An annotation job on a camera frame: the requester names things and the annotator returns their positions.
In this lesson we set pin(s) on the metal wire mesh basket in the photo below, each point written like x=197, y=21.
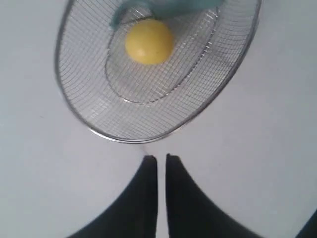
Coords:
x=125, y=101

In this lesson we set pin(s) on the yellow lemon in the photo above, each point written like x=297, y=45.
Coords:
x=149, y=41

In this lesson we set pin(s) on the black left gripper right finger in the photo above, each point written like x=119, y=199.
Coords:
x=190, y=213

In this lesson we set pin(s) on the teal handled vegetable peeler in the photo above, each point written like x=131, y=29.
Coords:
x=164, y=9

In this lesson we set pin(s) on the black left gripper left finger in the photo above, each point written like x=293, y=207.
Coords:
x=134, y=213

